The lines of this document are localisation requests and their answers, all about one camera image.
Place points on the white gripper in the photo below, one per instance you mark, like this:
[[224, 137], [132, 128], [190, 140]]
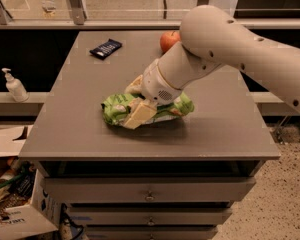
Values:
[[155, 81]]

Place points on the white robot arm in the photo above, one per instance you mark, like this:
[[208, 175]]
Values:
[[210, 39]]

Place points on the open cardboard box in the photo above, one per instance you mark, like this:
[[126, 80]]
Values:
[[26, 209]]

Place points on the metal railing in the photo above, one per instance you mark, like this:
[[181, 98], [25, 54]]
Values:
[[158, 14]]

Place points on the green rice chip bag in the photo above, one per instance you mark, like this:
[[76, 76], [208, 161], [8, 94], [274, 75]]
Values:
[[132, 110]]

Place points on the grey drawer cabinet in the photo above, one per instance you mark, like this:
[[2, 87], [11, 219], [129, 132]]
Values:
[[173, 180]]

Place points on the red apple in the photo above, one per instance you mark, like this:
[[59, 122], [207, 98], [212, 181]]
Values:
[[168, 39]]

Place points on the dark blue snack bar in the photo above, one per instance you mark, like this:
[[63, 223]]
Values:
[[106, 49]]

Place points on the white pump dispenser bottle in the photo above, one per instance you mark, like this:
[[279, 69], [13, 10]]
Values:
[[15, 86]]

